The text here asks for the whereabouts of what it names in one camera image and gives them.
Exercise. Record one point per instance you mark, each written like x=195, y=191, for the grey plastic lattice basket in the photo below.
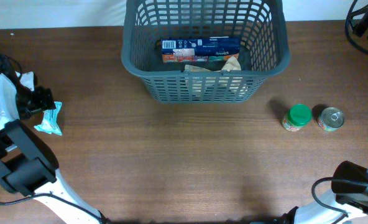
x=150, y=26

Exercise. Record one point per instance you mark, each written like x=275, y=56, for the silver top tin can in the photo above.
x=331, y=119

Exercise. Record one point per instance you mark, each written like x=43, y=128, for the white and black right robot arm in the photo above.
x=337, y=199

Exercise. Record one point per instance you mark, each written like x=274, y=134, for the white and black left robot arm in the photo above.
x=27, y=165

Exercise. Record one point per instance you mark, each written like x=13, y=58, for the mint green wipes pack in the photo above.
x=49, y=122

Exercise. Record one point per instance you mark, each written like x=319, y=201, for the green lid seasoning jar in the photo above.
x=296, y=118

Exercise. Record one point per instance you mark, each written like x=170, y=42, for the dark blue tissue pack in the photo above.
x=213, y=49

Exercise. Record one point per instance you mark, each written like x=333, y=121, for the beige plastic bag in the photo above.
x=230, y=63

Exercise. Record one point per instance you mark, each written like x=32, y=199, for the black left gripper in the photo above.
x=43, y=99

